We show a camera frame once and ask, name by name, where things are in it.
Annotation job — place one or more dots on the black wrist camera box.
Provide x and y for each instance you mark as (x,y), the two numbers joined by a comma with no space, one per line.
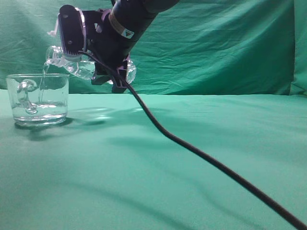
(72,31)

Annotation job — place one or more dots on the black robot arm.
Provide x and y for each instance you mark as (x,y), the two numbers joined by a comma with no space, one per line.
(151,9)

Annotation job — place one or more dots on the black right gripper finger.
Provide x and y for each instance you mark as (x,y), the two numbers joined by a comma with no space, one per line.
(100,75)
(122,70)

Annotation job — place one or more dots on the clear plastic water bottle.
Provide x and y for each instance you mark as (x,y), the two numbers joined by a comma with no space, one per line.
(83,69)

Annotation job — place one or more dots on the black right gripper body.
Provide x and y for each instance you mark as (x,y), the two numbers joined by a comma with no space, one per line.
(112,33)

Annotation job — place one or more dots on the clear glass mug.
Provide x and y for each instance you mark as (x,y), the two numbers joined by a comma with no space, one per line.
(38,100)

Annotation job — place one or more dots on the green backdrop cloth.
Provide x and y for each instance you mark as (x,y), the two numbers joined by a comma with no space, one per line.
(197,47)

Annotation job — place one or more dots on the green table cloth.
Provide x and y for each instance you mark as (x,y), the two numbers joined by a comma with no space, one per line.
(108,168)

